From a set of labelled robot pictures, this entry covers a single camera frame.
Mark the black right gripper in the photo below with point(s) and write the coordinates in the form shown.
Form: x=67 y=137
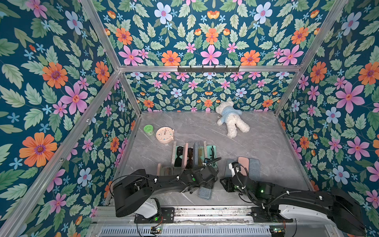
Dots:
x=235 y=177

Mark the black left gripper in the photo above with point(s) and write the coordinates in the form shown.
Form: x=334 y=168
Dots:
x=211 y=182

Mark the mint case with white glasses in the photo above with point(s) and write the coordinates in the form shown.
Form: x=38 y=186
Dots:
x=206 y=191

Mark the grey case with red glasses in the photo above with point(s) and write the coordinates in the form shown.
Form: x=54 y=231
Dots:
x=254 y=169

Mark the pink case with purple glasses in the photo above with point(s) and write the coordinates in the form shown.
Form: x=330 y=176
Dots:
x=244 y=165

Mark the grey case with yellow glasses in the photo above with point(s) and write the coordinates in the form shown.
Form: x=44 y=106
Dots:
x=229 y=169

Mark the grey case with black sunglasses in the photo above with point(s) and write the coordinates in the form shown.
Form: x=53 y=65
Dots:
x=177 y=155

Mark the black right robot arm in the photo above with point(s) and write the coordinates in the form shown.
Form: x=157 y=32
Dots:
x=275 y=203

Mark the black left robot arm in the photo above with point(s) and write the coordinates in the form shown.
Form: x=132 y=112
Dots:
x=133 y=190

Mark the pink case with brown sunglasses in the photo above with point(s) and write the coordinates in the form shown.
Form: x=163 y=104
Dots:
x=187 y=158

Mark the mint case with black glasses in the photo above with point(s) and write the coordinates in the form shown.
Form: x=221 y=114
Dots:
x=211 y=153

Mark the grey case with olive glasses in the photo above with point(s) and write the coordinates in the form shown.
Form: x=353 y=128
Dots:
x=200 y=154

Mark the cream round alarm clock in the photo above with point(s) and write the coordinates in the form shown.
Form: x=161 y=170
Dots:
x=165 y=135

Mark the white teddy bear blue shirt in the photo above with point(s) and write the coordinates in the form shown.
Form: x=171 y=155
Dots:
x=232 y=118

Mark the green lidded round container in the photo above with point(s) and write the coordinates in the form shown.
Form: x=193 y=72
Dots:
x=148 y=129

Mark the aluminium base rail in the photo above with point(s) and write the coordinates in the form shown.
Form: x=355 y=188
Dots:
x=206 y=215

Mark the black hook rail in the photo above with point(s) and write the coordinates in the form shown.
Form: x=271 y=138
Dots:
x=206 y=69

